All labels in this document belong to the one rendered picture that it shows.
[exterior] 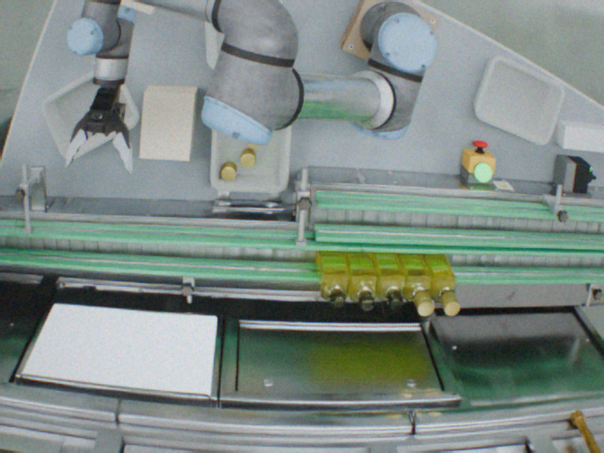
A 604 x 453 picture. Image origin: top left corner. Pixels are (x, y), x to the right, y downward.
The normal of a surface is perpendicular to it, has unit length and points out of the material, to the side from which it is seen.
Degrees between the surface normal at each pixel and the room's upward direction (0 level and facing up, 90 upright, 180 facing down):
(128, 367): 90
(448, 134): 0
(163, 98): 0
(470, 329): 89
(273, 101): 43
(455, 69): 0
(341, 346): 90
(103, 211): 90
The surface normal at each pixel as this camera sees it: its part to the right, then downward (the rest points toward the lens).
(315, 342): 0.07, -0.93
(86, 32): -0.23, 0.29
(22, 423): 0.04, 0.37
